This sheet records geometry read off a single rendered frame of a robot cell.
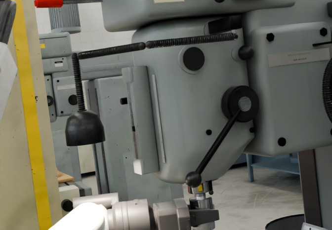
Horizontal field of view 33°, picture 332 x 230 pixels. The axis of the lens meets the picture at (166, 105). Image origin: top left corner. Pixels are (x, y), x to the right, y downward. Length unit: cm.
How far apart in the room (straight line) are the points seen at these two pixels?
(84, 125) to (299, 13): 48
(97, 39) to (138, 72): 950
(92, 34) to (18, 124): 785
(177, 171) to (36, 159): 179
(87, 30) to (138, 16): 952
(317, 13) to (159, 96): 37
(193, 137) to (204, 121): 4
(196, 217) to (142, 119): 23
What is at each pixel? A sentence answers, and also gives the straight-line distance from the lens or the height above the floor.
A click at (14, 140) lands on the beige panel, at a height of 130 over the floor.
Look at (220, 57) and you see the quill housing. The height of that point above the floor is 155.
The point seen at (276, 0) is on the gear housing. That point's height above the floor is 164.
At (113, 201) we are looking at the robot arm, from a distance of 119.
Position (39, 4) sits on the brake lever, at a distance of 117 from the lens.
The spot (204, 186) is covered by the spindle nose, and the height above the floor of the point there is 129.
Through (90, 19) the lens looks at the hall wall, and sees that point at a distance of 1059.
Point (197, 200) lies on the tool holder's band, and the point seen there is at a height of 127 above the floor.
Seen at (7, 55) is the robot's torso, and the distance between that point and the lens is 135.
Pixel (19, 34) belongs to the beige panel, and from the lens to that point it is 282.
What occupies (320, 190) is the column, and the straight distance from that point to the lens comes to 147.
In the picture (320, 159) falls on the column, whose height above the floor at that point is 128.
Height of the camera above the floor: 153
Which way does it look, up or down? 3 degrees down
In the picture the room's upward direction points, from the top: 7 degrees counter-clockwise
